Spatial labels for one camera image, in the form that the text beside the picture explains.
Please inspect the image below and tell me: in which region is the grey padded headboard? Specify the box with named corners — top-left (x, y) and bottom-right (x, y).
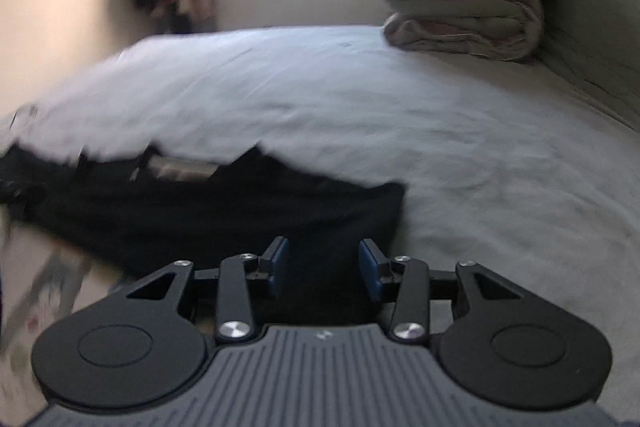
top-left (540, 0), bottom-right (639, 130)

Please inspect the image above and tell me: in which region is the beige and black garment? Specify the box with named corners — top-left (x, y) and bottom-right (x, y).
top-left (1, 147), bottom-right (406, 324)

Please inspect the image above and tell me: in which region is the grey bed sheet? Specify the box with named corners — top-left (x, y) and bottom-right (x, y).
top-left (0, 24), bottom-right (640, 348)

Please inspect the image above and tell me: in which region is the floral white cloth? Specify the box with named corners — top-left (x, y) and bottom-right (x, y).
top-left (1, 212), bottom-right (124, 426)

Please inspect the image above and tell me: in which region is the folded grey pink duvet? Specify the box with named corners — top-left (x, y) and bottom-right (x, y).
top-left (383, 0), bottom-right (544, 62)

